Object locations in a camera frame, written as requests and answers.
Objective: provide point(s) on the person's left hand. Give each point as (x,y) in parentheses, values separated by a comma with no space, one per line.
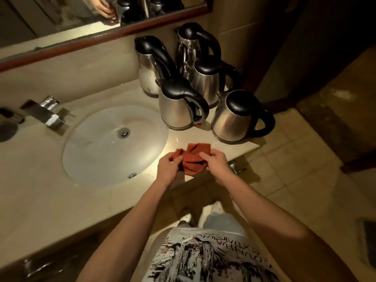
(166,170)

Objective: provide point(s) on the light grey shorts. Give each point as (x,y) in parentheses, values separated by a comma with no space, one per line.
(224,224)

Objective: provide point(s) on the red cloth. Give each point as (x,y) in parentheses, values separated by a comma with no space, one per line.
(192,161)

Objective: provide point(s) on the person's left forearm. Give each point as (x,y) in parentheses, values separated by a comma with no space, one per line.
(129,232)

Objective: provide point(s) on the chrome overflow cap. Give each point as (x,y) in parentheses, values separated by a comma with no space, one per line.
(132,175)

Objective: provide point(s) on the person's right hand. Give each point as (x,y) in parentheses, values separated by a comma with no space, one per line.
(219,167)

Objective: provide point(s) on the chrome sink drain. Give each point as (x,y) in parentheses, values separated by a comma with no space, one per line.
(124,132)

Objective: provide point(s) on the person's right thumb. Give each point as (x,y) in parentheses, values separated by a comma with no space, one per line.
(205,156)

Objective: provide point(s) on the chrome angle valve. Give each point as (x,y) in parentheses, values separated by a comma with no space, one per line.
(236,168)

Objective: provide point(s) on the dark soap dish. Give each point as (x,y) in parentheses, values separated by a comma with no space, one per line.
(10,115)

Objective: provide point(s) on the person's right forearm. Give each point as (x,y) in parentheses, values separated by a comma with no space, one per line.
(279,232)

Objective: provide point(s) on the white oval sink basin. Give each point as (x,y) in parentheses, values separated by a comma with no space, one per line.
(100,155)

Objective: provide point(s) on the white printed shirt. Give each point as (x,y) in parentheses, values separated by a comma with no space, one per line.
(211,258)

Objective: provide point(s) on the person's left thumb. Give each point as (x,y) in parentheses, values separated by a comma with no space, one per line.
(178,164)

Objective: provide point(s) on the wood framed mirror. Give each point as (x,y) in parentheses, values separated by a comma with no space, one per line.
(58,17)

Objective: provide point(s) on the chrome faucet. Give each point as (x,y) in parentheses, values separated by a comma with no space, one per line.
(44,113)

